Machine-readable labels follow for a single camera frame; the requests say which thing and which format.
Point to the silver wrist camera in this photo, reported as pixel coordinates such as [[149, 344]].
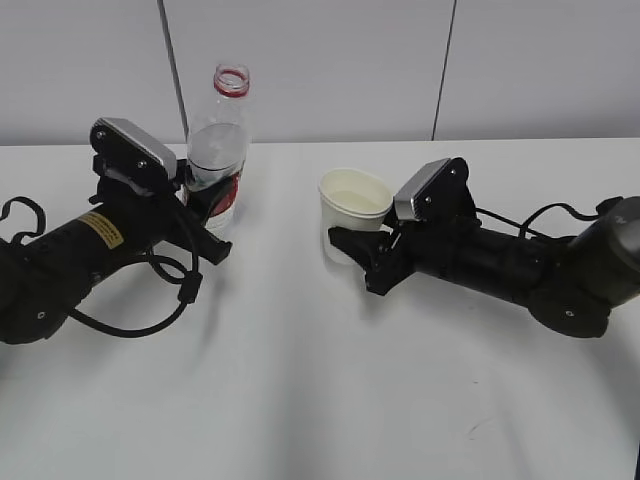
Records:
[[126, 153], [437, 192]]

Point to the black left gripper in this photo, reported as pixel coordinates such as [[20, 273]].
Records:
[[145, 221]]

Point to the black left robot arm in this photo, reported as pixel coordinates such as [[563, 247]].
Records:
[[45, 275]]

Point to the clear water bottle red label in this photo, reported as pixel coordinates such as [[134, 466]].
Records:
[[218, 142]]

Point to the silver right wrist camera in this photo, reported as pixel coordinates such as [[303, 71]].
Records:
[[437, 192]]

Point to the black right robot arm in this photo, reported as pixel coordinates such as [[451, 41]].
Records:
[[568, 284]]

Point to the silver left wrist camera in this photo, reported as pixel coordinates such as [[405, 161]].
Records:
[[126, 153]]

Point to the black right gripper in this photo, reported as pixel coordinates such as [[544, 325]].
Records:
[[418, 247]]

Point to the white paper cup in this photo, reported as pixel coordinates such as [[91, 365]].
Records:
[[352, 199]]

